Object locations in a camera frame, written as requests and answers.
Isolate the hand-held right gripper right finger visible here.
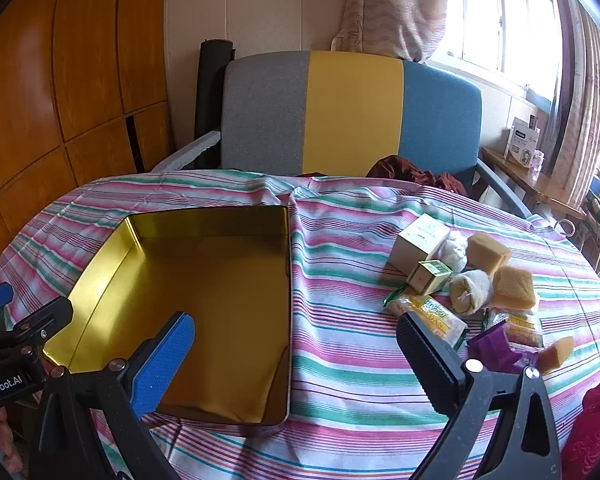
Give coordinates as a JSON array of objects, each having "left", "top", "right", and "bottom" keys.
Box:
[{"left": 396, "top": 311, "right": 563, "bottom": 480}]

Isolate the yellow label snack packet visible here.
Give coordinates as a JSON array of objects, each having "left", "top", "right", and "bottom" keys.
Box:
[
  {"left": 482, "top": 310, "right": 545, "bottom": 348},
  {"left": 384, "top": 285, "right": 468, "bottom": 351}
]

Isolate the white appliance box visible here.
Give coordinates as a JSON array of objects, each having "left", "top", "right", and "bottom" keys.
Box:
[{"left": 502, "top": 116, "right": 541, "bottom": 167}]

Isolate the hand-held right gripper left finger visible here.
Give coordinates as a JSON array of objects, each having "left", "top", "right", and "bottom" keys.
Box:
[{"left": 27, "top": 311, "right": 197, "bottom": 480}]

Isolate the dark red cloth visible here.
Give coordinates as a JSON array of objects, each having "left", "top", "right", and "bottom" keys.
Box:
[{"left": 366, "top": 155, "right": 468, "bottom": 195}]

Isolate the cream carton box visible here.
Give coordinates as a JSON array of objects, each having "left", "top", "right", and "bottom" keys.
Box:
[{"left": 387, "top": 214, "right": 452, "bottom": 277}]

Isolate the red patterned cloth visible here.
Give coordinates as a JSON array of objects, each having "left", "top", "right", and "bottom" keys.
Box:
[{"left": 560, "top": 367, "right": 600, "bottom": 480}]

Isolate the yellow sponge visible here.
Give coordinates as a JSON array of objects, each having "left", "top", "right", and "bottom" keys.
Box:
[
  {"left": 466, "top": 232, "right": 512, "bottom": 278},
  {"left": 490, "top": 265, "right": 537, "bottom": 311},
  {"left": 539, "top": 336, "right": 576, "bottom": 375}
]

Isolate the striped tablecloth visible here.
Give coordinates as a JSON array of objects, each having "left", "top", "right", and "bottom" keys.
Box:
[{"left": 0, "top": 170, "right": 600, "bottom": 480}]

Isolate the window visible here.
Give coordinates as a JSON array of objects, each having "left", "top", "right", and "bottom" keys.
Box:
[{"left": 440, "top": 0, "right": 568, "bottom": 111}]

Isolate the grey yellow blue chair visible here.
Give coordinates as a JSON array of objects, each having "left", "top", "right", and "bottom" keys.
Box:
[{"left": 152, "top": 50, "right": 546, "bottom": 221}]

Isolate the person's left hand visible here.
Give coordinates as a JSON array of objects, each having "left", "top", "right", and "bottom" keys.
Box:
[{"left": 0, "top": 405, "right": 25, "bottom": 475}]

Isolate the white cable loop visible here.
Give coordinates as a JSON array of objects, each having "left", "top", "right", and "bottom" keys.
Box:
[{"left": 552, "top": 217, "right": 581, "bottom": 241}]

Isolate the striped window curtain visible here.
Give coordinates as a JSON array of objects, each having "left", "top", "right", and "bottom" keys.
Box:
[{"left": 550, "top": 0, "right": 600, "bottom": 221}]

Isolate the wooden side desk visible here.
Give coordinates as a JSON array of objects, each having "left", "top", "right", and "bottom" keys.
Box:
[{"left": 480, "top": 146, "right": 588, "bottom": 221}]

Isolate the wooden wardrobe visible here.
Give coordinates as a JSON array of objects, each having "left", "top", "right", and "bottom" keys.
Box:
[{"left": 0, "top": 0, "right": 176, "bottom": 281}]

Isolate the small green box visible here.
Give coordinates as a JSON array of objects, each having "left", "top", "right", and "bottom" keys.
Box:
[{"left": 407, "top": 259, "right": 453, "bottom": 295}]

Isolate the patterned hanging curtain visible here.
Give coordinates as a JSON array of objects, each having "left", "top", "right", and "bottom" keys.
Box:
[{"left": 330, "top": 0, "right": 448, "bottom": 63}]

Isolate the black rolled mat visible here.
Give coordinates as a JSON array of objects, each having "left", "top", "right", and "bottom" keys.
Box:
[{"left": 194, "top": 39, "right": 237, "bottom": 168}]

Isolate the gold tin box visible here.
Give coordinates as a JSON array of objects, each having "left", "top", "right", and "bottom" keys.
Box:
[{"left": 40, "top": 205, "right": 293, "bottom": 427}]

